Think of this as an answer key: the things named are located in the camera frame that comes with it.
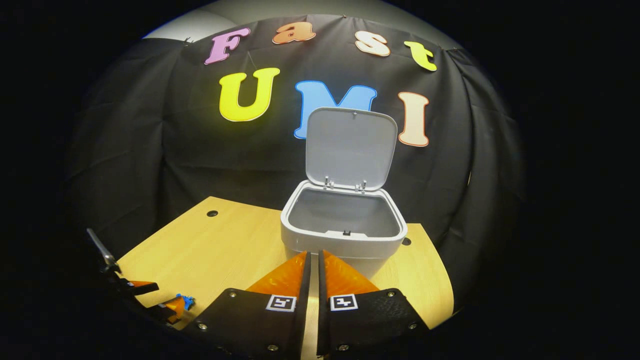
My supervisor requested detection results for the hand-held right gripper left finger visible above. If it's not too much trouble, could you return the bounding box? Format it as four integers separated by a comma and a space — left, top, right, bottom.
191, 251, 312, 360

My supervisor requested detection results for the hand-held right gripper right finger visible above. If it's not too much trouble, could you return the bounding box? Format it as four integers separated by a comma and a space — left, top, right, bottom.
316, 250, 431, 357

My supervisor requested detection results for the white desktop garbage bin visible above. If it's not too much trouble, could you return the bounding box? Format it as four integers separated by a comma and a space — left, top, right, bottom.
280, 106, 408, 278

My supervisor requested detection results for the black backdrop cloth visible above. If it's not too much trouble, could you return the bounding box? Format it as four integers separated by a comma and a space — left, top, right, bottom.
65, 14, 526, 311

